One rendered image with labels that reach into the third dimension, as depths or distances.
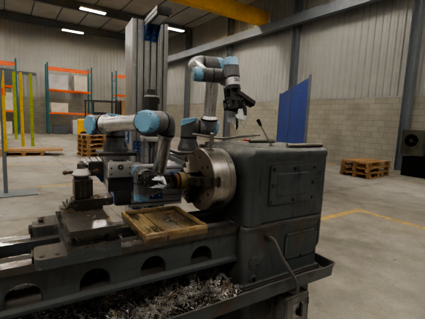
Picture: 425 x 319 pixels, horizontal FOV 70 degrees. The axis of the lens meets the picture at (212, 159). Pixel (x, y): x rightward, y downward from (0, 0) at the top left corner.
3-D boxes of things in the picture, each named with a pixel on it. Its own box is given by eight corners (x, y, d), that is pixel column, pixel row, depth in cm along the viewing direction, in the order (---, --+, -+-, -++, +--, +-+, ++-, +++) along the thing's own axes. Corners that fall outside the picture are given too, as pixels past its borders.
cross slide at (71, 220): (94, 207, 152) (94, 198, 151) (116, 237, 116) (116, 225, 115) (57, 211, 143) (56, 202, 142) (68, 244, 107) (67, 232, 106)
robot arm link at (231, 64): (235, 62, 161) (240, 55, 153) (237, 81, 160) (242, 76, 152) (221, 62, 159) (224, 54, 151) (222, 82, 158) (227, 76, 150)
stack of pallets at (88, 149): (110, 153, 1124) (110, 133, 1115) (122, 156, 1064) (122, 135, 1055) (76, 154, 1034) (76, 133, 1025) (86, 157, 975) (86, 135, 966)
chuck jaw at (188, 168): (200, 175, 159) (194, 155, 164) (204, 171, 155) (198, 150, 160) (181, 176, 153) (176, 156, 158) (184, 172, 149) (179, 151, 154)
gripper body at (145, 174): (145, 190, 145) (137, 184, 155) (162, 188, 149) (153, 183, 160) (145, 174, 144) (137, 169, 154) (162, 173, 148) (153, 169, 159)
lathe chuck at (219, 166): (196, 193, 176) (202, 141, 168) (225, 218, 151) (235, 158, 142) (182, 195, 171) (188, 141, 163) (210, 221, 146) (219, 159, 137)
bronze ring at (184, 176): (185, 169, 155) (169, 170, 150) (194, 172, 147) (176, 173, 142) (184, 187, 156) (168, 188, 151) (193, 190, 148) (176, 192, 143)
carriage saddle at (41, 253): (98, 218, 154) (98, 206, 153) (123, 254, 115) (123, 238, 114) (29, 226, 138) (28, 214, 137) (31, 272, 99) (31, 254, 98)
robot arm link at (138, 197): (154, 199, 172) (155, 180, 170) (140, 204, 162) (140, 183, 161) (144, 197, 176) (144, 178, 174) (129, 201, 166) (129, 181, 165)
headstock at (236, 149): (271, 195, 218) (274, 140, 213) (326, 213, 178) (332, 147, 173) (198, 204, 187) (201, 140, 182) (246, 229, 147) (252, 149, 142)
